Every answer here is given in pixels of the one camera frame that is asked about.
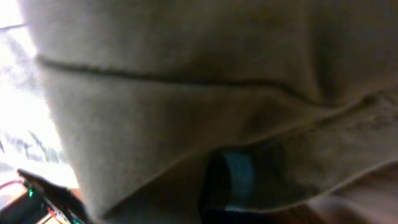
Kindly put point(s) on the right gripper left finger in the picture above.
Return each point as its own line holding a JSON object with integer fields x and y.
{"x": 61, "y": 198}

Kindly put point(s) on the khaki shorts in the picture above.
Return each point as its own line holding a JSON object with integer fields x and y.
{"x": 144, "y": 93}

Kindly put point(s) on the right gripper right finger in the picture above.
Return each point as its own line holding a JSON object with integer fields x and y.
{"x": 239, "y": 188}

